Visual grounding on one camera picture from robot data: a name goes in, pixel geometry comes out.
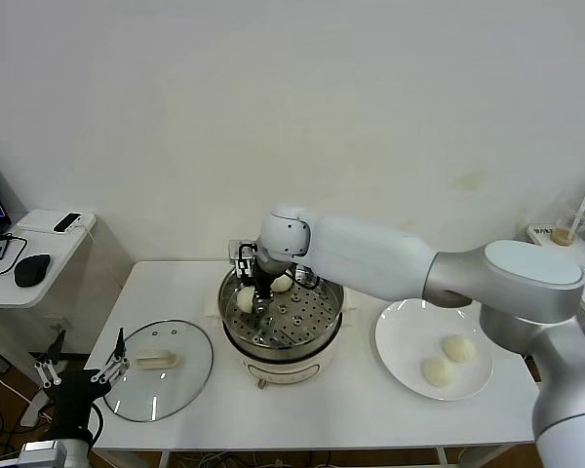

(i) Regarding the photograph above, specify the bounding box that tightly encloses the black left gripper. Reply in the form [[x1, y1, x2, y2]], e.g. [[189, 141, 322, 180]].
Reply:
[[33, 327, 131, 441]]

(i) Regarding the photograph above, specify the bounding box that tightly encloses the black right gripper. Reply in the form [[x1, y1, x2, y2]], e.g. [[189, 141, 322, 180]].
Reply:
[[252, 256, 277, 318]]

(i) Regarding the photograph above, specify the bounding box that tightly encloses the round glass pot lid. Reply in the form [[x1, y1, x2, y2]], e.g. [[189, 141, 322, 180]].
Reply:
[[101, 320, 215, 423]]

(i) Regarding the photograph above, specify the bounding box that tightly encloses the perforated steel steamer basket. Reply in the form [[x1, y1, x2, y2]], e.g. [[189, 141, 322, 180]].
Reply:
[[218, 249, 346, 355]]

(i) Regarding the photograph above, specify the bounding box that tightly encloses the cream electric cooking pot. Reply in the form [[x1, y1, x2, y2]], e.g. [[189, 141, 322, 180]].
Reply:
[[205, 282, 361, 391]]

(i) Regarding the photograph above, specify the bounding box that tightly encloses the white side table with laptop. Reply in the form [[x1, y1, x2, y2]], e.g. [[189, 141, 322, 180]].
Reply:
[[0, 208, 137, 429]]

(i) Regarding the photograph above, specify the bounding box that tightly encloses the black computer mouse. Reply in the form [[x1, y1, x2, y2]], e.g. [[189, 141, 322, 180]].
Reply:
[[14, 253, 53, 288]]

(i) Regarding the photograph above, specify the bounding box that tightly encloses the round white plate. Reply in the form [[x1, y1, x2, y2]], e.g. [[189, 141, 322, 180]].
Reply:
[[374, 296, 495, 403]]

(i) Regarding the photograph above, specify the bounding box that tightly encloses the black and white phone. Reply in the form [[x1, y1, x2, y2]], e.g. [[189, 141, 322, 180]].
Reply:
[[53, 212, 86, 234]]

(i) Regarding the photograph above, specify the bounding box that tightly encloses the flat white box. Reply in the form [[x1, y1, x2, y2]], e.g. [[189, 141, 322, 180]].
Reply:
[[17, 209, 98, 235]]

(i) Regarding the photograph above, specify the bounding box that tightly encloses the clear plastic drink cup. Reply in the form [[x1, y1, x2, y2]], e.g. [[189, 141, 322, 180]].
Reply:
[[551, 203, 585, 247]]

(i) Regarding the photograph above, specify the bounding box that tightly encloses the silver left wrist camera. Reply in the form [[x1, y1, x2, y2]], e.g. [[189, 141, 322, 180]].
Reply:
[[17, 438, 68, 468]]

